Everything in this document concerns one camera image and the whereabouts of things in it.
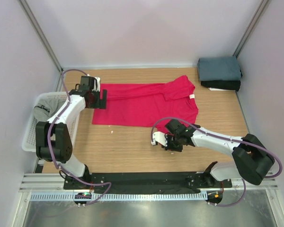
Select red t shirt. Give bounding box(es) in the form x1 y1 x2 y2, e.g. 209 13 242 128
92 75 199 133

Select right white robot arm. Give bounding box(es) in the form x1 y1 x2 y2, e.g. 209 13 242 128
165 119 275 187

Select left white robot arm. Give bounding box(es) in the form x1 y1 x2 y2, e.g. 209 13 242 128
35 74 107 189

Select grey t shirt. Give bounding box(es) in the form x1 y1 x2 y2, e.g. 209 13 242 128
33 99 66 122

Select folded black t shirt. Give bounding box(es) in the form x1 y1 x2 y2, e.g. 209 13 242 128
201 80 241 92

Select folded blue t shirt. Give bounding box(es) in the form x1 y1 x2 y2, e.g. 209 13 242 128
197 56 241 81

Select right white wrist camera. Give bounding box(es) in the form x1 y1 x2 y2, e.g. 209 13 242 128
151 131 168 147

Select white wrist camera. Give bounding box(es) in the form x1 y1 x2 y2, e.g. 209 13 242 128
151 131 168 147
92 77 101 92

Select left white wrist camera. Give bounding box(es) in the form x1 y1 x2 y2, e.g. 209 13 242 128
92 77 101 92

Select white slotted cable duct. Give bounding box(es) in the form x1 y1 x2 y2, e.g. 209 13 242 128
30 192 207 202

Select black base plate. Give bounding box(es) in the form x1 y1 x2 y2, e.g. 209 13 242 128
63 172 232 195

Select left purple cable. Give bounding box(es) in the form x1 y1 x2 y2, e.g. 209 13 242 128
47 69 112 205

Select left aluminium frame post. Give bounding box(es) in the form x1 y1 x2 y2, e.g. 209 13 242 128
18 0 64 72

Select aluminium frame post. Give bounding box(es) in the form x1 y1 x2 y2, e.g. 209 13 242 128
18 0 64 72
233 0 271 58

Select right aluminium frame post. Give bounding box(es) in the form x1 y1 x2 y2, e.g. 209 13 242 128
233 0 271 58

